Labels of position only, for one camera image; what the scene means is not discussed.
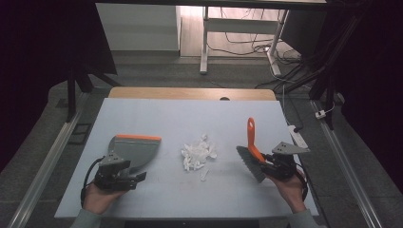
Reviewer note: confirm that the wooden table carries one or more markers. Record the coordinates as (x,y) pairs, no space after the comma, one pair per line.
(190,94)

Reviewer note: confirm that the person's left hand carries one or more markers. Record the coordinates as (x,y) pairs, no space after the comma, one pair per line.
(98,199)

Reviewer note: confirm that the dark curtain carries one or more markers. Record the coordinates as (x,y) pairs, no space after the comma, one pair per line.
(38,63)
(374,79)

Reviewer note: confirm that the person's right hand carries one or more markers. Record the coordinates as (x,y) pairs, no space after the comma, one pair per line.
(290,191)

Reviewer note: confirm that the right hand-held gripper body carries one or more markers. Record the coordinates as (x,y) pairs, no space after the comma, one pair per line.
(285,164)

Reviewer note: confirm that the white cabinet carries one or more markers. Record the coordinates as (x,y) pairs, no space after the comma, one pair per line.
(139,28)

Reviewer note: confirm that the aluminium rail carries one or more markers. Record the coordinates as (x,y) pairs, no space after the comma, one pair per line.
(345,164)
(47,158)

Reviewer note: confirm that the grey dustpan with orange edge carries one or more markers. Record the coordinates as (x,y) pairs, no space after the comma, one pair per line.
(136,152)

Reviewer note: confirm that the white desk frame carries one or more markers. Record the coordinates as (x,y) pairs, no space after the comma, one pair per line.
(240,26)

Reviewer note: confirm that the black stand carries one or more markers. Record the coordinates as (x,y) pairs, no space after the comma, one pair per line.
(72,95)
(326,82)

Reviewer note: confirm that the white power strip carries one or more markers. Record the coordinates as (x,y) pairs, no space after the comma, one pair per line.
(297,137)

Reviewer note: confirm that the light blue table cover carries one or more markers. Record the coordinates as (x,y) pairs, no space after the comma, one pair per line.
(190,117)

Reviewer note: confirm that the single white paper scrap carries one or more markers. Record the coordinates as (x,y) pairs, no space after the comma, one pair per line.
(204,174)

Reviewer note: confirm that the pile of white paper scraps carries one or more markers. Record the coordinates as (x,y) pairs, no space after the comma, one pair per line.
(197,153)

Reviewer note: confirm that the small white adapter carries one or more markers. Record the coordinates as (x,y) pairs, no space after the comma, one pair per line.
(320,114)

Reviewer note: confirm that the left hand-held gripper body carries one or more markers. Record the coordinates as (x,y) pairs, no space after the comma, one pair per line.
(109,172)

